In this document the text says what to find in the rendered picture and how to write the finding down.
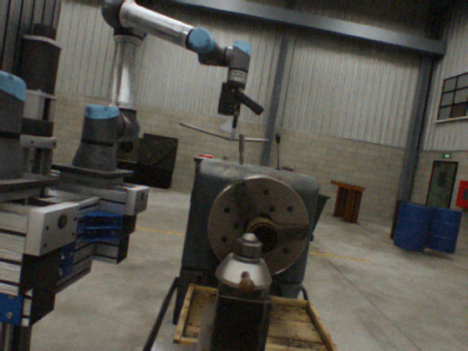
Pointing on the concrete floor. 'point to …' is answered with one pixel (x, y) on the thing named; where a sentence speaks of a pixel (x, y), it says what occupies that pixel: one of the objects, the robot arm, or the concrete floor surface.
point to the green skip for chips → (318, 211)
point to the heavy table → (348, 201)
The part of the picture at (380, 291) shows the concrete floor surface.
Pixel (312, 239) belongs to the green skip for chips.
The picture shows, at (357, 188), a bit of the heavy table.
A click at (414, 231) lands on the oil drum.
